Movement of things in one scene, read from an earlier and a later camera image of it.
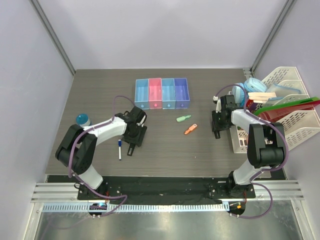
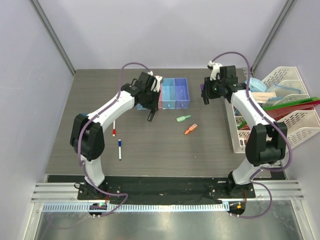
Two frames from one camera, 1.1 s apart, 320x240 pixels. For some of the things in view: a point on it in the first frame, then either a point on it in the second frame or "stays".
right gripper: x=216 y=126 -> x=207 y=93
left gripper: x=138 y=140 -> x=153 y=106
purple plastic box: x=181 y=92 stays
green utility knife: x=182 y=118 stays
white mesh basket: x=239 y=139 stays
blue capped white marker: x=120 y=145 stays
